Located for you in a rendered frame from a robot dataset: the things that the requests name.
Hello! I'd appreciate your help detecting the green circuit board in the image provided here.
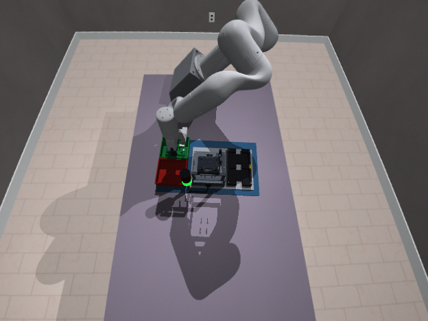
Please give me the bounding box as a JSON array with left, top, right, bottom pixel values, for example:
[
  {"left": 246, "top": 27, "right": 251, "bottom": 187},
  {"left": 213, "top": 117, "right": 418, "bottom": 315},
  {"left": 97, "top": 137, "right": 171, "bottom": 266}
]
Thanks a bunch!
[{"left": 165, "top": 143, "right": 185, "bottom": 155}]

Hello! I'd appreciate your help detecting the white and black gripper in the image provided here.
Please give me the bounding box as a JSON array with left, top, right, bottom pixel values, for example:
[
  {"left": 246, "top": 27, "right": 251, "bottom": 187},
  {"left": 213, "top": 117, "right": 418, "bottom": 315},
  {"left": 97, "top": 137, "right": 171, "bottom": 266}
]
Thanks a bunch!
[{"left": 165, "top": 139, "right": 179, "bottom": 156}]

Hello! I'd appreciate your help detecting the green open bin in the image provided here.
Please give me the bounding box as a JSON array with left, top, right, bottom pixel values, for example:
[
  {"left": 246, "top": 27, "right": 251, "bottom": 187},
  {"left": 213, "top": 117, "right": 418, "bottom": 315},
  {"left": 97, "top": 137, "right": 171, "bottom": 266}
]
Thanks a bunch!
[{"left": 159, "top": 136, "right": 190, "bottom": 160}]

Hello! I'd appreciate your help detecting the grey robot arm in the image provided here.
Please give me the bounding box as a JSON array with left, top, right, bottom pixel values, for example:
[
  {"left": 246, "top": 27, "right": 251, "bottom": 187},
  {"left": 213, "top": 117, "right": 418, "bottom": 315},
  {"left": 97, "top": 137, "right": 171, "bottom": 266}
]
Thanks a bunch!
[{"left": 156, "top": 0, "right": 278, "bottom": 145}]

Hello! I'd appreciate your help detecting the red bin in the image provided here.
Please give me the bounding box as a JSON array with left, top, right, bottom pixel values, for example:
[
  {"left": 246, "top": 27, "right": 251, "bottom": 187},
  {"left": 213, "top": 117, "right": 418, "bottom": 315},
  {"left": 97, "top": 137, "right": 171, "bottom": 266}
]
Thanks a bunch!
[{"left": 155, "top": 158, "right": 188, "bottom": 187}]

